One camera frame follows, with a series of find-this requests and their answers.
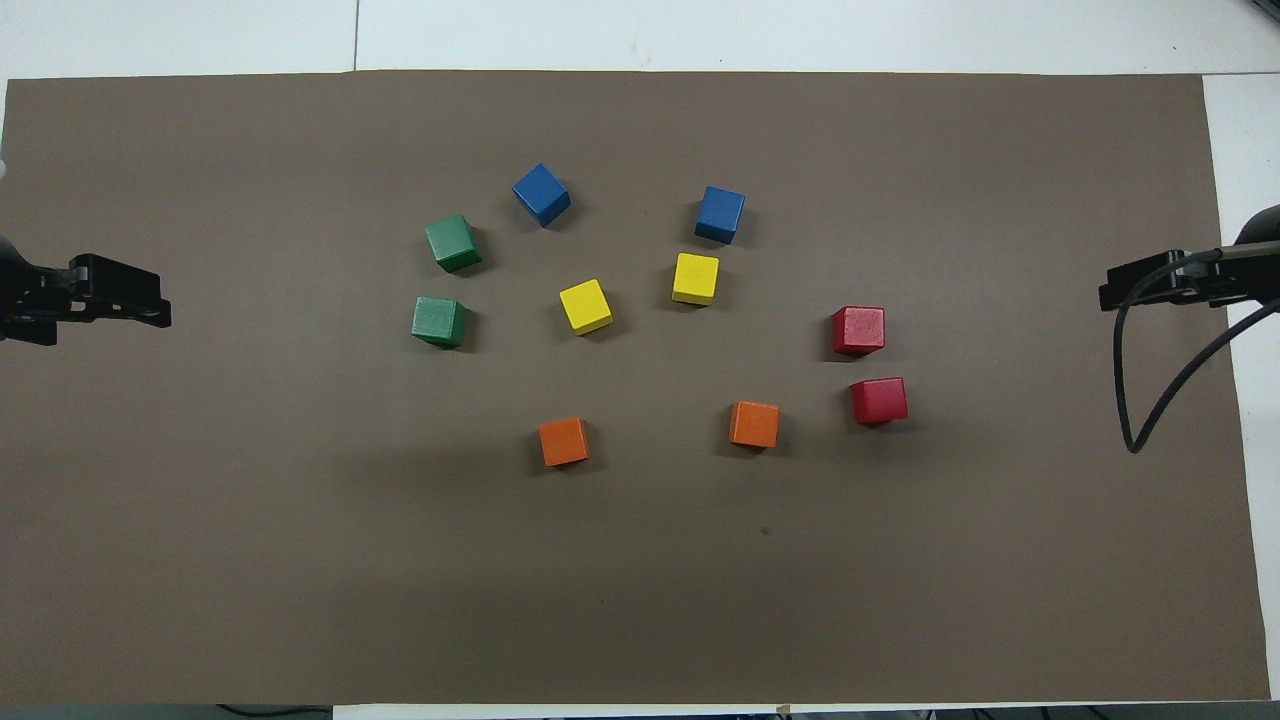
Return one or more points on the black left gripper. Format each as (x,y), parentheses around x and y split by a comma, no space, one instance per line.
(40,300)

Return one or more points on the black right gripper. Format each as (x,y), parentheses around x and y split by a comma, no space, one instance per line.
(1190,280)

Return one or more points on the red wooden block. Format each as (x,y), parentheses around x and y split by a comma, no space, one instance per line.
(858,330)
(879,400)

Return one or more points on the green wooden block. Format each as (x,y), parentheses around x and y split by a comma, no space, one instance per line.
(438,320)
(452,242)

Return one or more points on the orange wooden block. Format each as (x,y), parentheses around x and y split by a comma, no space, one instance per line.
(754,423)
(564,441)

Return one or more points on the blue wooden block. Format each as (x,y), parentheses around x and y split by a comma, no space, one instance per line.
(720,213)
(541,193)

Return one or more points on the yellow wooden block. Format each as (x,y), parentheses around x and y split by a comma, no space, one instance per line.
(695,278)
(585,305)

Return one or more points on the brown paper table mat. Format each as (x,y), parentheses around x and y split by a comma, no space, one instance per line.
(640,560)

